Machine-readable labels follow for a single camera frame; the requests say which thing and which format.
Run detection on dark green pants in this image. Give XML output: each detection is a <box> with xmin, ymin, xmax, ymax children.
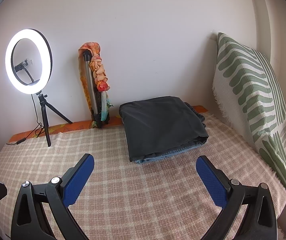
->
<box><xmin>119</xmin><ymin>96</ymin><xmax>209</xmax><ymax>161</ymax></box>

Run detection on pink plaid bed blanket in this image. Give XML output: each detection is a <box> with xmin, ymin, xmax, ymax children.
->
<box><xmin>0</xmin><ymin>113</ymin><xmax>286</xmax><ymax>239</ymax></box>

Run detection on folded light blue garment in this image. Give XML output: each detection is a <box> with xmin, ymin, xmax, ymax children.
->
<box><xmin>131</xmin><ymin>138</ymin><xmax>207</xmax><ymax>164</ymax></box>

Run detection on orange bed sheet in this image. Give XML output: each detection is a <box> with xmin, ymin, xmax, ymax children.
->
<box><xmin>7</xmin><ymin>104</ymin><xmax>208</xmax><ymax>143</ymax></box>

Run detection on small black tripod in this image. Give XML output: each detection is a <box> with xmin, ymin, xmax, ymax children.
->
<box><xmin>35</xmin><ymin>90</ymin><xmax>74</xmax><ymax>147</ymax></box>

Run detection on green leaf pattern pillow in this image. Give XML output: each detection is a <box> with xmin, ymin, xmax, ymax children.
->
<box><xmin>212</xmin><ymin>31</ymin><xmax>286</xmax><ymax>224</ymax></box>

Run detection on orange patterned scarf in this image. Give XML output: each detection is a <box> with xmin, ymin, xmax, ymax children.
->
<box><xmin>78</xmin><ymin>42</ymin><xmax>113</xmax><ymax>128</ymax></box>

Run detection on black thin cable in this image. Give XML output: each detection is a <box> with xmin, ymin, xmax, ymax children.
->
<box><xmin>5</xmin><ymin>93</ymin><xmax>44</xmax><ymax>145</ymax></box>

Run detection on white ring light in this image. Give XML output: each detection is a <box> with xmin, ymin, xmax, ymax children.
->
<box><xmin>4</xmin><ymin>29</ymin><xmax>53</xmax><ymax>95</ymax></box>

